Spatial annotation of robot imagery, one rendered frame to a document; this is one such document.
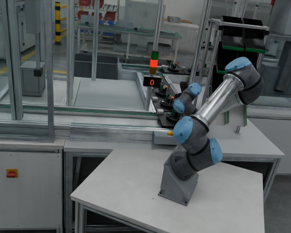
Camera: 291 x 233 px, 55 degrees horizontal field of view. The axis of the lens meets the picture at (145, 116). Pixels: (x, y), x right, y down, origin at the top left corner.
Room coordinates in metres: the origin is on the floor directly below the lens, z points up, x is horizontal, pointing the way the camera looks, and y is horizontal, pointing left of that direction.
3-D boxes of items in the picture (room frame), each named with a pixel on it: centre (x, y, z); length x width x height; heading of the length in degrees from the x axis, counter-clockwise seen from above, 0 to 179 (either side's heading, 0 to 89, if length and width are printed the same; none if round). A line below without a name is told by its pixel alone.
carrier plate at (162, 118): (1.85, -0.22, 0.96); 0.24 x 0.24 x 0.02; 10
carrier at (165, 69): (3.21, -0.25, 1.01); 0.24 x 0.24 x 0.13; 10
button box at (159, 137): (1.62, -0.17, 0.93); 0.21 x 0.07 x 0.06; 100
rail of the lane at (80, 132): (1.65, 0.03, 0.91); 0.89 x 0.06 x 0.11; 100
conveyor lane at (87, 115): (1.82, 0.08, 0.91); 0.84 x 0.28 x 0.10; 100
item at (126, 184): (1.25, -0.22, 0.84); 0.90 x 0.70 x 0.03; 73
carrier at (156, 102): (2.10, -0.17, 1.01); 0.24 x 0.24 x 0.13; 10
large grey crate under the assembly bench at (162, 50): (7.38, -0.11, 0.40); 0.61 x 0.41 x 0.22; 93
